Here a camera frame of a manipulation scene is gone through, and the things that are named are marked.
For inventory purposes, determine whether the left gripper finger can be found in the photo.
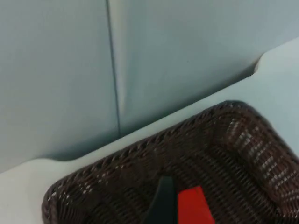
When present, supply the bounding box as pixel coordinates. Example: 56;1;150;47
142;175;174;224

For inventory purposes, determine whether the red cube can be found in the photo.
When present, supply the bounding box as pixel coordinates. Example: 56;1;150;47
177;185;215;224

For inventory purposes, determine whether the dark brown wicker basket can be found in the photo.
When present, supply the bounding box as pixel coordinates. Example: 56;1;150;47
41;100;299;224

